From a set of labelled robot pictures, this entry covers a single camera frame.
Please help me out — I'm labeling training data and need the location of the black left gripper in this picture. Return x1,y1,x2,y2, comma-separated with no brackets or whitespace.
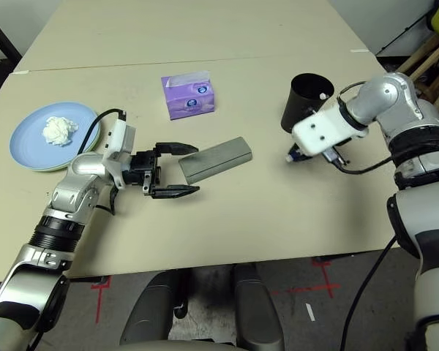
125,141,201,200

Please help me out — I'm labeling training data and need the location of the grey glasses case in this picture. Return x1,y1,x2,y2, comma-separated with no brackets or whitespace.
178,136,255,186

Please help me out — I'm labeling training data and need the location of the white tissue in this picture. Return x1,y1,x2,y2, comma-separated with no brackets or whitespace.
42,116,79,148

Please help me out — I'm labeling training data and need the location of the blue plastic plate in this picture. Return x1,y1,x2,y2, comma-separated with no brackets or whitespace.
9,101,100,171

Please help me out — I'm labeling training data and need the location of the black plastic cup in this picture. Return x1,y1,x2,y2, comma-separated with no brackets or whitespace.
280,72,335,135

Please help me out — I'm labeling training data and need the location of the purple tissue pack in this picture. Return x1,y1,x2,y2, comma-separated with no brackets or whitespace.
160,70,217,122

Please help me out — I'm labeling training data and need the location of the green plastic plate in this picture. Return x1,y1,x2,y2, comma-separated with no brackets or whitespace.
34,116,104,174

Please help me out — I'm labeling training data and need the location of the red floor tape cross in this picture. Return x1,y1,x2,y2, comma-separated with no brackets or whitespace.
91,276,113,325
272,257,342,298

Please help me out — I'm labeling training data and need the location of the black table foot bar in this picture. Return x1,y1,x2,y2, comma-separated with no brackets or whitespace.
67,277,109,285

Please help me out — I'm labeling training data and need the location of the dark grey robot left leg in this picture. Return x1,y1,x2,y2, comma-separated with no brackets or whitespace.
119,270,186,347

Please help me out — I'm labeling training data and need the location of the dark grey robot leg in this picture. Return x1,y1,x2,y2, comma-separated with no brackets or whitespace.
233,263,285,351
119,270,186,347

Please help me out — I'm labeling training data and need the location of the dark grey robot right leg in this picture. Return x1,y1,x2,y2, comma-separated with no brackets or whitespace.
233,263,285,351

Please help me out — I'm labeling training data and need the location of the light grey robot torso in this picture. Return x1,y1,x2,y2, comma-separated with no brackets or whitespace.
113,339,242,351

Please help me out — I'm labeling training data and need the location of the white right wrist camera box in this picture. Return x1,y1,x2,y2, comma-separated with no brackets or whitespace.
291,107,369,155

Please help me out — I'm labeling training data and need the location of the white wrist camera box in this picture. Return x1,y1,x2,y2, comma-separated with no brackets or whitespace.
102,118,137,189
291,107,369,155

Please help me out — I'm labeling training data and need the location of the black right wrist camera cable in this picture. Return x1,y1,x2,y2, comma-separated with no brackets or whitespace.
328,80,399,175

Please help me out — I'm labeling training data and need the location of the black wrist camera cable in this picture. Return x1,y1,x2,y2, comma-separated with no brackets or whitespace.
328,80,399,175
80,108,129,217

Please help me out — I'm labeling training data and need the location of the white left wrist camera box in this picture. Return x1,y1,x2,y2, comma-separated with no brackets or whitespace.
102,118,137,189

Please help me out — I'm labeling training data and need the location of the black left wrist camera cable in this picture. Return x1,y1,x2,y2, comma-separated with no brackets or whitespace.
80,108,129,217

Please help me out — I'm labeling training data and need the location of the long black hanging cable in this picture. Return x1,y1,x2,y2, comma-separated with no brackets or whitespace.
341,236,399,351

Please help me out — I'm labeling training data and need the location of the wooden chair frame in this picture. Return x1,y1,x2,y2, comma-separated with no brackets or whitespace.
397,36,439,111

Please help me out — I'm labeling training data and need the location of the side table with black frame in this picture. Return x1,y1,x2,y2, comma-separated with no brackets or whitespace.
0,9,23,65

